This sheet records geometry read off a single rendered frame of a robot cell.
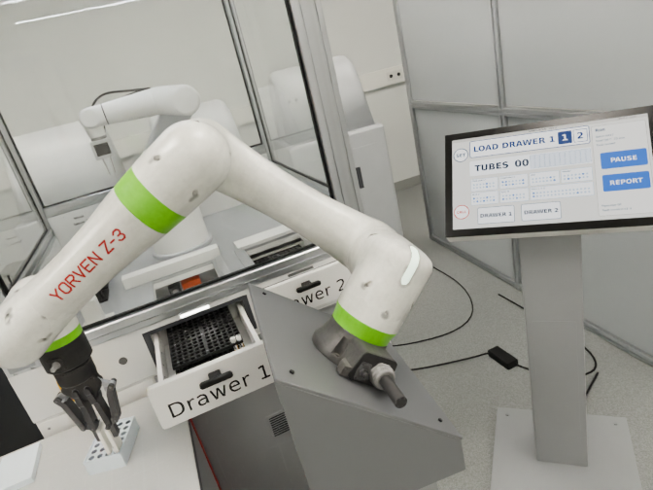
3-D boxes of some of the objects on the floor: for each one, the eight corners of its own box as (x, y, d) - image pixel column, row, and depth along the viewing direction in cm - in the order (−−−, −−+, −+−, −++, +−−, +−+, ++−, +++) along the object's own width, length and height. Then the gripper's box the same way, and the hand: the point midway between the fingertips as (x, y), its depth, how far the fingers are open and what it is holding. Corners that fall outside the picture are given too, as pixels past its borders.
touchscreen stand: (654, 552, 138) (668, 224, 100) (489, 523, 156) (448, 236, 119) (626, 423, 179) (628, 157, 142) (498, 412, 198) (469, 174, 160)
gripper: (28, 382, 96) (79, 470, 104) (97, 364, 96) (142, 453, 105) (45, 360, 103) (90, 444, 111) (109, 343, 103) (150, 429, 112)
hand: (109, 437), depth 107 cm, fingers closed, pressing on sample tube
